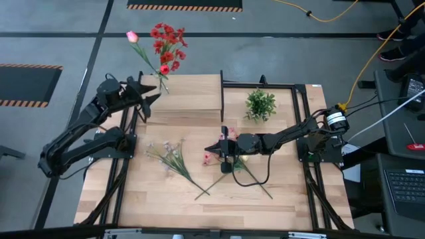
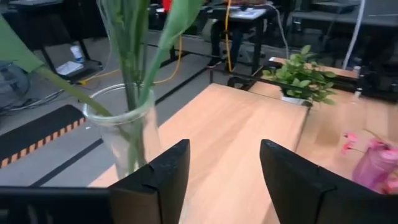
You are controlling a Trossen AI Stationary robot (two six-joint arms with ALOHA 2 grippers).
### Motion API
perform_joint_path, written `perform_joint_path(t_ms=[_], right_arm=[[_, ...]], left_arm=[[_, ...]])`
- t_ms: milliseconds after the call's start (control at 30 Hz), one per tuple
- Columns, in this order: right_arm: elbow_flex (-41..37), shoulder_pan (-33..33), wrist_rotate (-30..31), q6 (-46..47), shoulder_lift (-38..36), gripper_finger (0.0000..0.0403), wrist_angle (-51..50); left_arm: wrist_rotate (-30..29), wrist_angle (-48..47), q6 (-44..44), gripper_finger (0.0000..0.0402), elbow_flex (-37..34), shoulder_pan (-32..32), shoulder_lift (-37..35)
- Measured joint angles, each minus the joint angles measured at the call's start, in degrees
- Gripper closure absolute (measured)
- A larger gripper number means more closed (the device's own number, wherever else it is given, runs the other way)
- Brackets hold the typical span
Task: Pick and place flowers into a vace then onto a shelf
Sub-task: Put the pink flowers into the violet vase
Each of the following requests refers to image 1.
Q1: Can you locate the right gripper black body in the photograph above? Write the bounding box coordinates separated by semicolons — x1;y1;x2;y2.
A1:
220;125;239;174

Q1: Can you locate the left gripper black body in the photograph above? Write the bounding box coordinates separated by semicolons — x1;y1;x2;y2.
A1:
121;76;151;120

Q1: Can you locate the pink blossom spray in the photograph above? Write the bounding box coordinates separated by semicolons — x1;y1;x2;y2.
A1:
195;127;240;201

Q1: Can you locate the tall clear glass vase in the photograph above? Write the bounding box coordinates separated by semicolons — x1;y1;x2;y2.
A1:
157;73;170;95

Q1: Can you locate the cream tulip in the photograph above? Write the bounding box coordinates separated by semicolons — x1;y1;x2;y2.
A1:
232;155;274;200

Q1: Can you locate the red flower bunch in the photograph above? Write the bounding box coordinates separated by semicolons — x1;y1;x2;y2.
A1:
149;22;189;84

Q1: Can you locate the white blossom spray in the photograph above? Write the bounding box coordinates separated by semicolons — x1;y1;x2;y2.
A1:
145;138;211;197

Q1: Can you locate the pink tulip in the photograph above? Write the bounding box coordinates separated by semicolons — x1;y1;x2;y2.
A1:
126;30;165;84

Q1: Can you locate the wooden shelf with black legs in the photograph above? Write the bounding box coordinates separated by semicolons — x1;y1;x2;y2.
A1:
135;70;225;123

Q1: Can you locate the green plant in white pot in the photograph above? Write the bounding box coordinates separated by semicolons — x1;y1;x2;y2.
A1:
244;88;277;123

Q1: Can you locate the black orange-striped floor mat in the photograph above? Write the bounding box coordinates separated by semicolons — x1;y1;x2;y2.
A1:
126;0;244;13
0;63;64;108

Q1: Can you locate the black floor stand foot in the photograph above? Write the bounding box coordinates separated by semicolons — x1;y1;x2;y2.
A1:
0;144;27;160

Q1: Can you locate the dark desk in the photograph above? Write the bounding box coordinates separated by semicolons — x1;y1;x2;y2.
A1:
360;152;425;239
373;69;425;161

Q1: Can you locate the black laptop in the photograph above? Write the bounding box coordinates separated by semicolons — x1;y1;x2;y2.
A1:
383;168;425;220

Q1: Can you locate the person's shoe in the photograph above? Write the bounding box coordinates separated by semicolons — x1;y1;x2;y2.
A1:
377;29;406;42
378;47;409;63

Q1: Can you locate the black device with label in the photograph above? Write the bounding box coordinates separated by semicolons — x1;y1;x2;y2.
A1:
398;73;425;112

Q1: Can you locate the person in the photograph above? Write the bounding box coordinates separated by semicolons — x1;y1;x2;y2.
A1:
384;0;425;84

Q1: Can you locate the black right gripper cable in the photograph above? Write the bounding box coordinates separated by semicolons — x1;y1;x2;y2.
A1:
231;145;283;187

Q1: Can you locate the black metal table frame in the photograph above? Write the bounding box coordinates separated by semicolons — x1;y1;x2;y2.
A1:
74;69;355;239

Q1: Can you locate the silver frame bracket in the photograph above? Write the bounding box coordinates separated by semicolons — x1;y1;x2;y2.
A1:
288;231;328;239
102;228;143;239

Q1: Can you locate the yellow extension cable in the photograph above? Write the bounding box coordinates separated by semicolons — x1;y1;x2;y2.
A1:
335;1;425;112
272;0;360;23

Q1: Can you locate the white cable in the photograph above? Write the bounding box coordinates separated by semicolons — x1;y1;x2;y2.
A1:
347;88;425;143

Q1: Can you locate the red-handled screwdriver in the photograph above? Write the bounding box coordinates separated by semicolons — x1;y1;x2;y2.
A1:
403;122;425;152

